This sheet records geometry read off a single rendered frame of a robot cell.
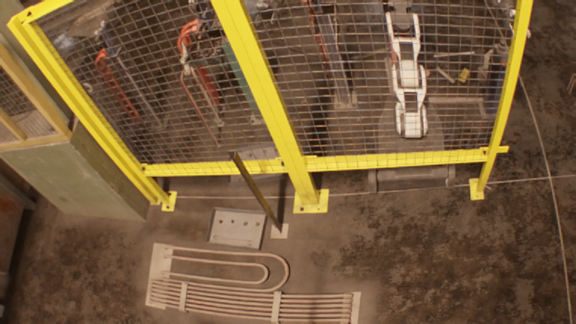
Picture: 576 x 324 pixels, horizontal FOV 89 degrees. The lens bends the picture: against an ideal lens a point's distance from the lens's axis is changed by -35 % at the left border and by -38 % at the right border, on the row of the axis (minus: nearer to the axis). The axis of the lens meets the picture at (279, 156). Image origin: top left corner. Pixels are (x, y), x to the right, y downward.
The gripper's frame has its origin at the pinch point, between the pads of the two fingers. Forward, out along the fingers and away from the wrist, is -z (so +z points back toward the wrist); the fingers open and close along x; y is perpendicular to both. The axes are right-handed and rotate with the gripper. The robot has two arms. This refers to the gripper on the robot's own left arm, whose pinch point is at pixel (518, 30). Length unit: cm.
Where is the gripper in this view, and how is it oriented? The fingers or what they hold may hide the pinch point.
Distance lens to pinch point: 166.4
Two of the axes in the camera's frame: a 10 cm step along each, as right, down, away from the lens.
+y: -2.4, -5.4, -8.1
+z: 1.0, -8.4, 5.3
